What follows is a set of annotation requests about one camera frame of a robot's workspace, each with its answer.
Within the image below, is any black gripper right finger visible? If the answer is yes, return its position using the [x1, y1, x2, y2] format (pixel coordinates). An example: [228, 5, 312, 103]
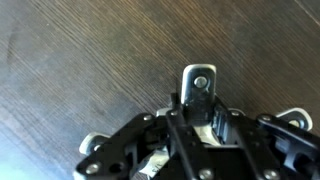
[212, 96, 320, 180]

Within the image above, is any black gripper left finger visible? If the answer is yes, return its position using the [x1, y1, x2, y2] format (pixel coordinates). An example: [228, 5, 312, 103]
[73, 93, 214, 180]

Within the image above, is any half-cup steel measuring cup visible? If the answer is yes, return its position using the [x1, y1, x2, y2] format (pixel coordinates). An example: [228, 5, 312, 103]
[179, 63, 222, 147]

